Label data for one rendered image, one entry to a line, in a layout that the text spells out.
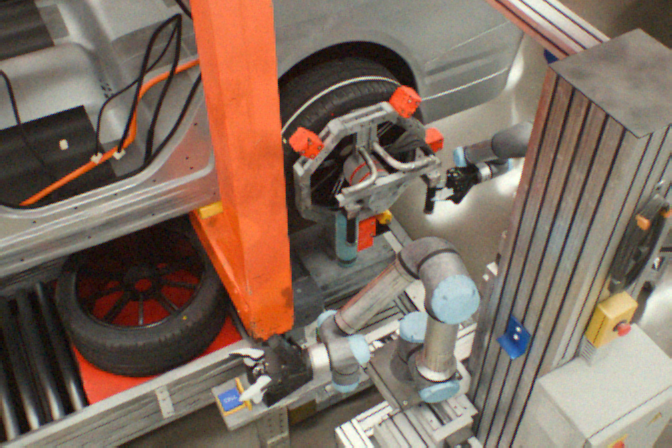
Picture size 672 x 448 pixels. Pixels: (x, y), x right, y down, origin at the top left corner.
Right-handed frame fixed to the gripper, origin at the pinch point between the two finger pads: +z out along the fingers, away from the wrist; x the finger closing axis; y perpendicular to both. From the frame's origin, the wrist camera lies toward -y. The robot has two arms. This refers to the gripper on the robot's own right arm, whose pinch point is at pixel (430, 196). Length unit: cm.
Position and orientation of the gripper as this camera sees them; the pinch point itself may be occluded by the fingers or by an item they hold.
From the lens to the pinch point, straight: 296.5
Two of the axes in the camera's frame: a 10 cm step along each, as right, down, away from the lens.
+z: -8.9, 3.4, -3.2
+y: 0.0, -6.8, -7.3
